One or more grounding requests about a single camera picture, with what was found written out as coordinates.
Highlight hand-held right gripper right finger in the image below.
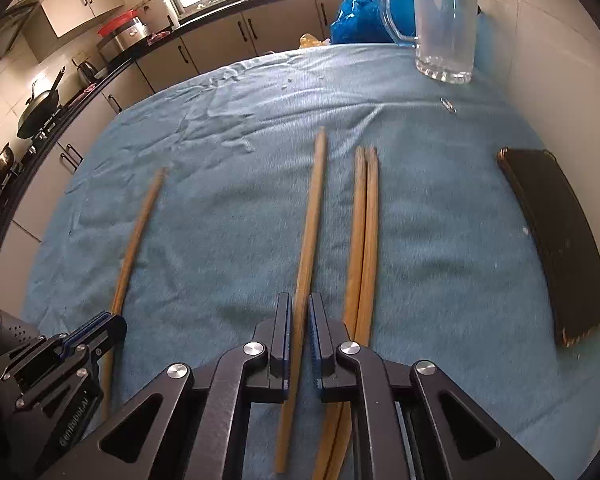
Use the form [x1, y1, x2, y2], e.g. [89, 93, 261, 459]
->
[306, 291, 556, 480]

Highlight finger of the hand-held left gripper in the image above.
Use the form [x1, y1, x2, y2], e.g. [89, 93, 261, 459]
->
[59, 311, 114, 346]
[66, 315, 128, 362]

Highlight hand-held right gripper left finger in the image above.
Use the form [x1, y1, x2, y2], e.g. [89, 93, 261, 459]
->
[35, 291, 294, 480]

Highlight blue table cloth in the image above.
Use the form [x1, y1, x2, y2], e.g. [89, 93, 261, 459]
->
[21, 41, 600, 480]

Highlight black wok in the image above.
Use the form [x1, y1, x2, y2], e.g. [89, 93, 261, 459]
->
[15, 66, 67, 140]

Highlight metal kettle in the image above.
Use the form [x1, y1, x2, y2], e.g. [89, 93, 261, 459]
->
[76, 59, 99, 87]

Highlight black phone in brown case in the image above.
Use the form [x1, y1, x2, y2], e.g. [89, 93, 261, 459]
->
[496, 146, 600, 349]

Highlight steel pot with red lid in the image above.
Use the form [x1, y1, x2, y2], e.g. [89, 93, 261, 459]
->
[96, 8, 149, 59]

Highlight range hood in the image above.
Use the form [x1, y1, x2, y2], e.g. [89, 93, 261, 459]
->
[0, 1, 42, 78]

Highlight beige lower kitchen cabinets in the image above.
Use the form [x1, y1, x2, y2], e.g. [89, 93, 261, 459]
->
[0, 0, 366, 306]

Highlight beige upper kitchen cabinet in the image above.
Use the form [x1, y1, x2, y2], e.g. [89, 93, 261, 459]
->
[39, 0, 127, 39]

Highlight black kitchen countertop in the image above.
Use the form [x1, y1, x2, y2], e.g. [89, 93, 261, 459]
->
[0, 0, 366, 261]

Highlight blue plastic bag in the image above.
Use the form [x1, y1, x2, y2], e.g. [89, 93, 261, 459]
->
[329, 0, 417, 46]

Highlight clear glass mug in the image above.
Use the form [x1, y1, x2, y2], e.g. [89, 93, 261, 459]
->
[379, 0, 481, 86]

